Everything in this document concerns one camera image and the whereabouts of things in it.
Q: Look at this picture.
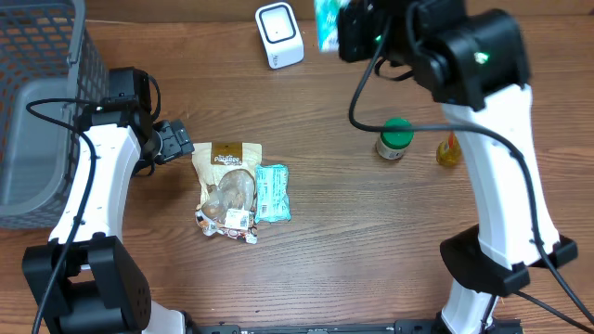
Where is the small teal white box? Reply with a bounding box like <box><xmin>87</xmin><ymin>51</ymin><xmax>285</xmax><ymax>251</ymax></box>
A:
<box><xmin>314</xmin><ymin>0</ymin><xmax>349</xmax><ymax>53</ymax></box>

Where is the green lid white jar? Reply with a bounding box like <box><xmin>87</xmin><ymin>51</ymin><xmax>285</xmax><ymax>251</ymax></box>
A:
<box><xmin>376</xmin><ymin>132</ymin><xmax>414</xmax><ymax>161</ymax></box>

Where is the brown snack packet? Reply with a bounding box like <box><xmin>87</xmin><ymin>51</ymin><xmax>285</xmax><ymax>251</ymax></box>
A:
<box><xmin>191</xmin><ymin>142</ymin><xmax>263</xmax><ymax>244</ymax></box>

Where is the yellow liquid bottle silver cap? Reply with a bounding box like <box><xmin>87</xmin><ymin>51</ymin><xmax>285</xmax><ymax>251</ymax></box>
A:
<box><xmin>436</xmin><ymin>132</ymin><xmax>462</xmax><ymax>167</ymax></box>

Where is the teal tissue pack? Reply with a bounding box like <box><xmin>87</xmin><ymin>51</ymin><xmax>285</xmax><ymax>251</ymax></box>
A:
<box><xmin>255</xmin><ymin>164</ymin><xmax>291</xmax><ymax>223</ymax></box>

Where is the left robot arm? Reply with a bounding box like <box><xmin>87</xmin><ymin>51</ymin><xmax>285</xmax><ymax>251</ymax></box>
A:
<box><xmin>22</xmin><ymin>67</ymin><xmax>200</xmax><ymax>334</ymax></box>

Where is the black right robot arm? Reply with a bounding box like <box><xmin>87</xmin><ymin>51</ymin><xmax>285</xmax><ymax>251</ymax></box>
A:
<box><xmin>337</xmin><ymin>1</ymin><xmax>578</xmax><ymax>333</ymax></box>

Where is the white barcode scanner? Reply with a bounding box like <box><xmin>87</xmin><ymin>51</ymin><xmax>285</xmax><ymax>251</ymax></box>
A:
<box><xmin>254</xmin><ymin>2</ymin><xmax>304</xmax><ymax>70</ymax></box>

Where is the grey plastic shopping basket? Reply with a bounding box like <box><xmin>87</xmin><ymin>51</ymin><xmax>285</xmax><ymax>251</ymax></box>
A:
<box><xmin>1</xmin><ymin>0</ymin><xmax>109</xmax><ymax>229</ymax></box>

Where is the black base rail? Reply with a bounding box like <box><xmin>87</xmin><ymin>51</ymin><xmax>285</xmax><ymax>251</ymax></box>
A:
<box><xmin>185</xmin><ymin>317</ymin><xmax>525</xmax><ymax>334</ymax></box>

